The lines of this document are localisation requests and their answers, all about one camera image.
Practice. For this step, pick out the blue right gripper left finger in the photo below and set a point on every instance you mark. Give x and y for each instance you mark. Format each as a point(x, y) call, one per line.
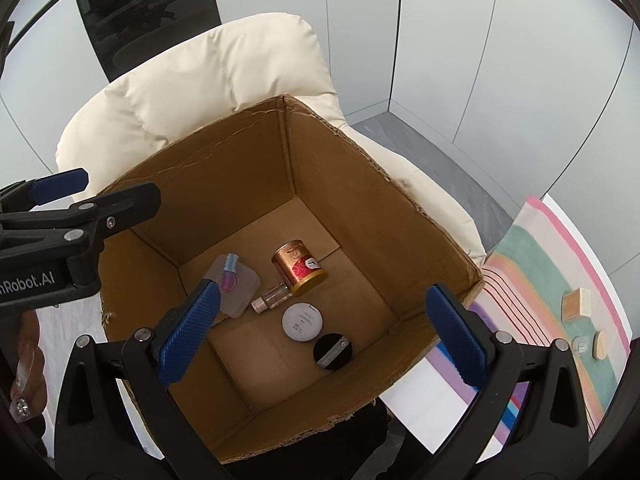
point(182, 330)

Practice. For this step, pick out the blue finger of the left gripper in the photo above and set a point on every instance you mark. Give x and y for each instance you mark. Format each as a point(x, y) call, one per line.
point(49, 189)

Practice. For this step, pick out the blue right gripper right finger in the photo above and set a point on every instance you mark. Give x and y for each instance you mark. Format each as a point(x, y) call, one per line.
point(462, 332)

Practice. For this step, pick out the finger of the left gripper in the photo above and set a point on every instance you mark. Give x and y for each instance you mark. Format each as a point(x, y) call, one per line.
point(122, 209)

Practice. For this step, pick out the translucent square plastic case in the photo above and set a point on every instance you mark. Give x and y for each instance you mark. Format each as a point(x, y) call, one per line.
point(237, 282)

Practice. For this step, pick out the pink purple small tube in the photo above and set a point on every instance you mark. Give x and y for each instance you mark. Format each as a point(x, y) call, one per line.
point(229, 275)

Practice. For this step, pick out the small clear perfume bottle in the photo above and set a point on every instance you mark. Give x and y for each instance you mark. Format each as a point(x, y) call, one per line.
point(271, 298)

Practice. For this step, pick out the white round compact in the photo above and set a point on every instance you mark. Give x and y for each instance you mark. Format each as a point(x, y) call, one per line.
point(302, 322)

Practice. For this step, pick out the copper jar yellow lid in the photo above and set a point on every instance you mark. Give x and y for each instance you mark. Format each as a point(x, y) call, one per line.
point(299, 270)

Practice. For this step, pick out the striped pastel cloth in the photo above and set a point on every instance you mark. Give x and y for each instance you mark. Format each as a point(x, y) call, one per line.
point(520, 287)

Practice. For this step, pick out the cream padded chair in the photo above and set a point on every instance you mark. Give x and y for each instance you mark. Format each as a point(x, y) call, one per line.
point(213, 75)

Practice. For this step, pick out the beige rectangular sponge block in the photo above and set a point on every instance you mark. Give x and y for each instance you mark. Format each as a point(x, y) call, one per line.
point(576, 304)

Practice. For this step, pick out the cardboard box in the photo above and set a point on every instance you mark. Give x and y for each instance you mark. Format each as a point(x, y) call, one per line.
point(248, 184)

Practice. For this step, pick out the black floor appliance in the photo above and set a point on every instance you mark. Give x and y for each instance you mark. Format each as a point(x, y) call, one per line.
point(126, 33)

